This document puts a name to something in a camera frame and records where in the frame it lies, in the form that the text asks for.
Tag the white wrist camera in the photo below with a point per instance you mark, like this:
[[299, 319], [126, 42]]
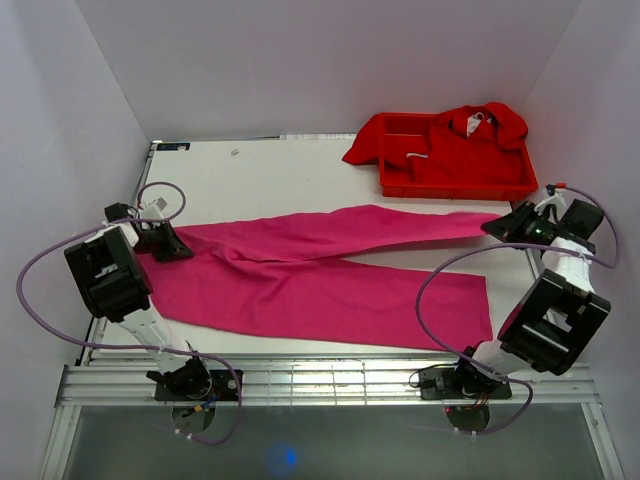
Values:
[[552, 197], [152, 210]]

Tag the red plastic bin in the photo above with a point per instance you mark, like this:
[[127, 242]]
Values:
[[397, 184]]

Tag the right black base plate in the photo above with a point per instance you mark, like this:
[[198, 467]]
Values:
[[448, 383]]

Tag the red trousers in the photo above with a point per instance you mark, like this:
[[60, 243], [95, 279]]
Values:
[[466, 146]]

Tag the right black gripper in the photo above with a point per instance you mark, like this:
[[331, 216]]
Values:
[[507, 227]]

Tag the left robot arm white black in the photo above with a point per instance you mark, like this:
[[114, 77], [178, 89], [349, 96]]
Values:
[[114, 286]]

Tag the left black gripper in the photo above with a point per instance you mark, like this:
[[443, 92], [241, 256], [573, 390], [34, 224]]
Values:
[[173, 248]]

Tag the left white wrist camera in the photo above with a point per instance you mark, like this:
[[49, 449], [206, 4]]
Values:
[[152, 210]]

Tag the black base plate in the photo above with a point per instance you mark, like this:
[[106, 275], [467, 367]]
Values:
[[448, 383], [224, 387]]

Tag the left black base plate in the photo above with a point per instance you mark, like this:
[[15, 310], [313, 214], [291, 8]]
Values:
[[224, 387]]

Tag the pink trousers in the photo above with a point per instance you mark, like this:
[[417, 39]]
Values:
[[293, 276]]

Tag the blue label sticker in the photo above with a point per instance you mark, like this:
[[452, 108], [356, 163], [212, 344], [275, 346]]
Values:
[[173, 146]]

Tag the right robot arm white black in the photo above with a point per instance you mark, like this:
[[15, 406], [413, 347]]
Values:
[[559, 314]]

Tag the aluminium rail frame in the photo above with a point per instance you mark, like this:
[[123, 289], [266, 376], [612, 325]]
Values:
[[117, 380]]

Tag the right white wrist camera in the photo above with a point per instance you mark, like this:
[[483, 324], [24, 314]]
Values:
[[552, 197]]

